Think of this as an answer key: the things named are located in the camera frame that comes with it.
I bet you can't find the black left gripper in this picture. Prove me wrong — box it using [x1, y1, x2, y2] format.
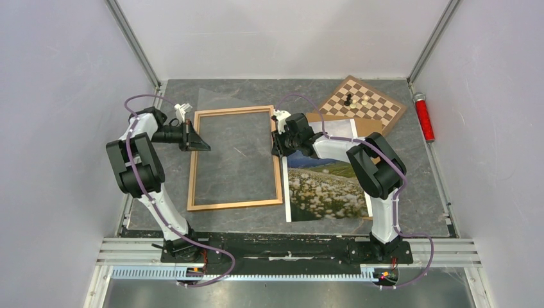
[151, 119, 211, 152]

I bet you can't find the clear acrylic sheet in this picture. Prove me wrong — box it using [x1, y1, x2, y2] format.
[194, 89, 279, 206]

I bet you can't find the wooden picture frame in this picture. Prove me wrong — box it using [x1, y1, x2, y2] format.
[187, 105, 283, 211]

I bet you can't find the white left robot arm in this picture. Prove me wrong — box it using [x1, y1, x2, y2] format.
[106, 107, 211, 262]

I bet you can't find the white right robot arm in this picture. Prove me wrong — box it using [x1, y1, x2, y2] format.
[271, 110, 406, 262]

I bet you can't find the landscape photo print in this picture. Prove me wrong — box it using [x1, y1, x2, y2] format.
[282, 119, 374, 223]

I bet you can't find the black chess piece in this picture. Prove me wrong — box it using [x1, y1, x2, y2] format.
[344, 93, 352, 106]

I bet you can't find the wooden chessboard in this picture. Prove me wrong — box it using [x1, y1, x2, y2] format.
[319, 75, 407, 136]

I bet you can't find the brown backing board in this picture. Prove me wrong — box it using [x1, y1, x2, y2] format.
[305, 113, 382, 218]

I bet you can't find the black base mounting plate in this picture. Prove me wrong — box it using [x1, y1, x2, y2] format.
[154, 232, 414, 275]

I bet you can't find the red cylinder tool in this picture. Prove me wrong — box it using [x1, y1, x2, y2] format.
[413, 92, 435, 143]

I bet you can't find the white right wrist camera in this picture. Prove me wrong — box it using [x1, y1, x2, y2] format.
[271, 109, 291, 134]

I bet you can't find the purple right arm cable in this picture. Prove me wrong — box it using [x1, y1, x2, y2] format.
[274, 93, 435, 291]

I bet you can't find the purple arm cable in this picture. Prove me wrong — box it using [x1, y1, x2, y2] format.
[274, 93, 435, 291]
[124, 94, 237, 289]

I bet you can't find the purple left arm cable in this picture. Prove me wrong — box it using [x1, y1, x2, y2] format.
[124, 94, 237, 289]

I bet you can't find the white toothed cable rail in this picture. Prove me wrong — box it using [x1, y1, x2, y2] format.
[111, 266, 392, 282]

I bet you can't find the left corner aluminium post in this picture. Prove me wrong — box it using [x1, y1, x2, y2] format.
[105, 0, 162, 89]

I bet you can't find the corner aluminium post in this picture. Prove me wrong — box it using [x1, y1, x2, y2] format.
[105, 0, 162, 89]
[407, 0, 462, 86]

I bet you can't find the aluminium table edge rail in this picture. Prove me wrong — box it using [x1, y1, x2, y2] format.
[96, 234, 482, 268]

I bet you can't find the right corner aluminium post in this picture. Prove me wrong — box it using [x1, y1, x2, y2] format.
[407, 0, 462, 86]

